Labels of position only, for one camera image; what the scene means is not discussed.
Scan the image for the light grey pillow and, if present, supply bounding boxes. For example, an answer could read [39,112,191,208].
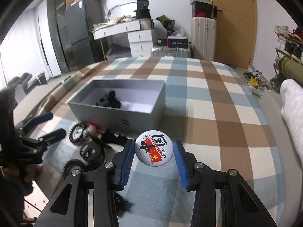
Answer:
[280,79,303,162]

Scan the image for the white desk with drawers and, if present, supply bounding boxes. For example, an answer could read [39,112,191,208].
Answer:
[92,19,158,58]

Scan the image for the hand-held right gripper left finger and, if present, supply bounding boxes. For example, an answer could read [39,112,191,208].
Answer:
[34,139,135,227]

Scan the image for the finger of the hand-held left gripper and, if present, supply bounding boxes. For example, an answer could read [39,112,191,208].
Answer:
[15,112,54,133]
[37,128,67,145]

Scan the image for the beige suitcase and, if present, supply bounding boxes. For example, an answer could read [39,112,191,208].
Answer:
[191,16,217,61]

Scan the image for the white ribbed basket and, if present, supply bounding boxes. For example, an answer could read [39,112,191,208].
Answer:
[140,19,155,29]

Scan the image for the curved chrome mirror frame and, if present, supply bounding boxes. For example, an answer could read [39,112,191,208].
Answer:
[108,1,138,20]

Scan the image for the dark grey refrigerator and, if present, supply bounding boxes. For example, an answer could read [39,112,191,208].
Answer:
[65,0,106,67]

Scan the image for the grey cloth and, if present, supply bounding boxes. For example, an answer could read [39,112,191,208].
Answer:
[105,44,132,61]

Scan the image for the green rolled yoga mat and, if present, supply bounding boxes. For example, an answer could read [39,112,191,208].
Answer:
[273,58,303,79]

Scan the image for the dark grey sofa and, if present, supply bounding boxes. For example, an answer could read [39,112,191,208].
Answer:
[7,72,48,93]

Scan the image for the flat brown cardboard box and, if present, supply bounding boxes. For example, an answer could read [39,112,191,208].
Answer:
[13,74,80,129]

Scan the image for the dark wrapped flower bouquet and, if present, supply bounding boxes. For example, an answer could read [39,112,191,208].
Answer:
[155,15,177,36]

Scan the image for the pile of shoes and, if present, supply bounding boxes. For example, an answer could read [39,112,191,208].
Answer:
[241,66,268,91]

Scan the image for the black fluffy hair tie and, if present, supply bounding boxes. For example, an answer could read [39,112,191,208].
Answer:
[114,192,133,218]

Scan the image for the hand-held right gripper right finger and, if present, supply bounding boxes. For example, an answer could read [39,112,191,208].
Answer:
[173,140,277,227]

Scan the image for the silver suitcase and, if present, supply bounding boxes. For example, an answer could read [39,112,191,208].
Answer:
[151,45,193,58]

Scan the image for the dark glass cabinet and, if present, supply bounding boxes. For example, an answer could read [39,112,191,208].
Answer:
[46,0,71,74]

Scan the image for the black beaded bracelet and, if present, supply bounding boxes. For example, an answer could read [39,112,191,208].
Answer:
[69,122,87,145]
[63,159,86,180]

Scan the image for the grey cardboard box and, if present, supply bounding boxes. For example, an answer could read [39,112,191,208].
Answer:
[67,79,166,135]

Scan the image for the black round hat box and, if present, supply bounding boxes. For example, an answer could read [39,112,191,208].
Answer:
[134,0,152,19]

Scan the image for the checkered blanket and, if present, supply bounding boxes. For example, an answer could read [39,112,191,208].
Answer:
[24,57,284,227]

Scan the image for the shoe rack with shoes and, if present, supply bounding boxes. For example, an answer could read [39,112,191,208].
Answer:
[269,25,303,93]

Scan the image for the black and red box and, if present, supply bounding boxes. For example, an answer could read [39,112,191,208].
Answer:
[167,37,189,48]

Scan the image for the wooden door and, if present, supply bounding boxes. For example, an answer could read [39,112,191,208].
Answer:
[207,0,257,68]

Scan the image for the small red ornament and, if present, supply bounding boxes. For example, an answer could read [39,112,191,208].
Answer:
[85,122,105,138]

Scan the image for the black shoe box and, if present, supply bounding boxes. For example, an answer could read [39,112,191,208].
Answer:
[191,1,214,18]

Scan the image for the round white pin badge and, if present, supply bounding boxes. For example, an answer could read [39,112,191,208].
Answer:
[134,131,174,165]

